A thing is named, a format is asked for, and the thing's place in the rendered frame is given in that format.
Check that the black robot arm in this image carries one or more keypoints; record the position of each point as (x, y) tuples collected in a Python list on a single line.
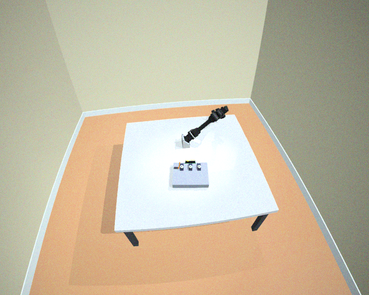
[(215, 116)]

